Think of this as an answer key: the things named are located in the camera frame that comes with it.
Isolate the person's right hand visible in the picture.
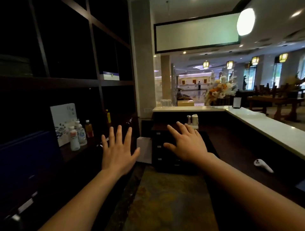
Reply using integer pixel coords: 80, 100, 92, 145
163, 121, 211, 168

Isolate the person's left hand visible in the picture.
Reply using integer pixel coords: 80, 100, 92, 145
101, 125, 141, 178

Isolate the amber tea bottle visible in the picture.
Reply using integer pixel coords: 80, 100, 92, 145
85, 120, 94, 138

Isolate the clear water bottle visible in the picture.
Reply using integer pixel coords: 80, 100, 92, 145
76, 120, 88, 146

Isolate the white electrolyte bottle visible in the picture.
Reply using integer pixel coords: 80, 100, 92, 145
68, 126, 81, 152

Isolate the white floral tea box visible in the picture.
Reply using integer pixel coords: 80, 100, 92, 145
50, 102, 79, 147

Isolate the white blue box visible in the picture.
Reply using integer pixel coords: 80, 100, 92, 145
99, 71, 120, 81

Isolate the dark blue patterned box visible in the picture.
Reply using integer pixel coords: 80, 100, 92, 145
0, 130, 64, 210

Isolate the person's right forearm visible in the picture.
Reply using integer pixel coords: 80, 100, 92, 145
198, 152, 305, 231

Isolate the person's left forearm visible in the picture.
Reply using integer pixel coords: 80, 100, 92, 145
39, 169, 130, 231

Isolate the black drawer chest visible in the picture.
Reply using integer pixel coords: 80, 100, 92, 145
151, 123, 216, 176

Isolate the orange white flower arrangement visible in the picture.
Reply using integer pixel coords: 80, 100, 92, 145
204, 76, 238, 109

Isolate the white handheld controller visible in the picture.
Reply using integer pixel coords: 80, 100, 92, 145
253, 159, 275, 174

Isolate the white stone bar counter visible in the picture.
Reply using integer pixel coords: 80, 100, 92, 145
152, 106, 305, 160

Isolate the dark wooden dining table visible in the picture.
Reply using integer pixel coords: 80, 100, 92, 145
247, 95, 305, 121

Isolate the large white pendant lamp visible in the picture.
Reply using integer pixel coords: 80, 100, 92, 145
236, 8, 256, 36

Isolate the white panel with black frame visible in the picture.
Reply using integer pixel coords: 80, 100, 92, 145
153, 10, 241, 55

